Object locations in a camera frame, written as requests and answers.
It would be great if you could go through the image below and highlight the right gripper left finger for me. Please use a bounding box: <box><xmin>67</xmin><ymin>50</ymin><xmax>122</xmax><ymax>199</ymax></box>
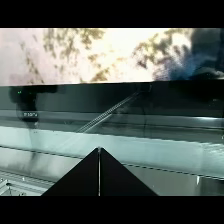
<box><xmin>41</xmin><ymin>147</ymin><xmax>100</xmax><ymax>197</ymax></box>

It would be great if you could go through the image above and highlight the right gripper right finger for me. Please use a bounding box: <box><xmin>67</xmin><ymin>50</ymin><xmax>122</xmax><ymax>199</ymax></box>
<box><xmin>99</xmin><ymin>147</ymin><xmax>158</xmax><ymax>197</ymax></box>

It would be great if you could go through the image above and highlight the black garment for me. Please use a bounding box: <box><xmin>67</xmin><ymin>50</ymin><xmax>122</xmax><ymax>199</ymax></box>
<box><xmin>188</xmin><ymin>28</ymin><xmax>224</xmax><ymax>81</ymax></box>

